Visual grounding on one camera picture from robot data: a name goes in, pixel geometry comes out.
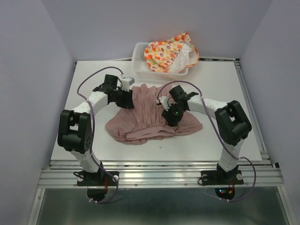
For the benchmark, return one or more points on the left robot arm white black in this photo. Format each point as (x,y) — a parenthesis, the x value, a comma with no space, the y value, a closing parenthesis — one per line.
(76,126)

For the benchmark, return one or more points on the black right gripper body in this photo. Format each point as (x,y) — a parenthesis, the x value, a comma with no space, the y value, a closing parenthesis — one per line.
(174,114)

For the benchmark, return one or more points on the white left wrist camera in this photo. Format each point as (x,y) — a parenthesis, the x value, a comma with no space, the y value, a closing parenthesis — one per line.
(126,82)

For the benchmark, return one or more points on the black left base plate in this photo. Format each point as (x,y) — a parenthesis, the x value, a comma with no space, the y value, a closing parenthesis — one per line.
(97,184)

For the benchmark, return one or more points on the white plastic basket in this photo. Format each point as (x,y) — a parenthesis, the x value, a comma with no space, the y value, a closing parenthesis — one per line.
(142,69)

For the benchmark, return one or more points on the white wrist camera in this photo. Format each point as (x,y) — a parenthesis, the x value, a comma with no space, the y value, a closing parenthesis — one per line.
(165,102)
(126,82)

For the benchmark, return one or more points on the orange floral skirt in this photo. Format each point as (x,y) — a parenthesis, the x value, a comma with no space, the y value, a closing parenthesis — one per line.
(171,56)

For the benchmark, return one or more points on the pink skirt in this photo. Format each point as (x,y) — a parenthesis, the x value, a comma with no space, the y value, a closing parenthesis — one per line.
(145,122)

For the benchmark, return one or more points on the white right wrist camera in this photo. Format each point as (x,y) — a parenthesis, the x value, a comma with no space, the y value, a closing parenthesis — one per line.
(165,102)

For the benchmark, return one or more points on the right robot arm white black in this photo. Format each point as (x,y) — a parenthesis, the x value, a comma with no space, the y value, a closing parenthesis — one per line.
(228,120)

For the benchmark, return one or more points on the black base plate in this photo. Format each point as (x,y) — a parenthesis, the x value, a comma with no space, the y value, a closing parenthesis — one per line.
(224,182)
(97,184)

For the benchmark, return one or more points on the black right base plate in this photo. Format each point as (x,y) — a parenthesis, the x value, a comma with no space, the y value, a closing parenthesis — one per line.
(224,182)

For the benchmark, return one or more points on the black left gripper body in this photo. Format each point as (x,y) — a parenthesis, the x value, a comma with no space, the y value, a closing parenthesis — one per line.
(122,98)

